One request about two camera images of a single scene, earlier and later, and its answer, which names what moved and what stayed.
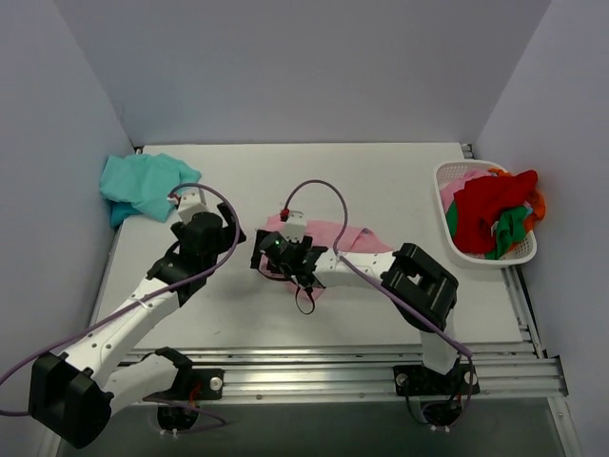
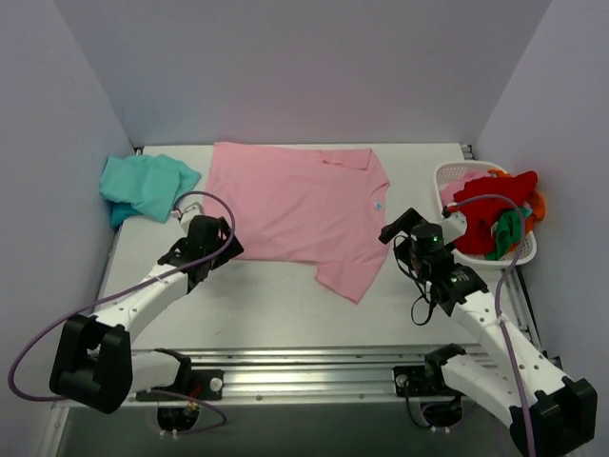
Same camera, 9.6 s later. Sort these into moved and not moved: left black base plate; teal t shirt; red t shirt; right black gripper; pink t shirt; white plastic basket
Moved: pink t shirt; right black gripper
Not moved: teal t shirt; white plastic basket; red t shirt; left black base plate
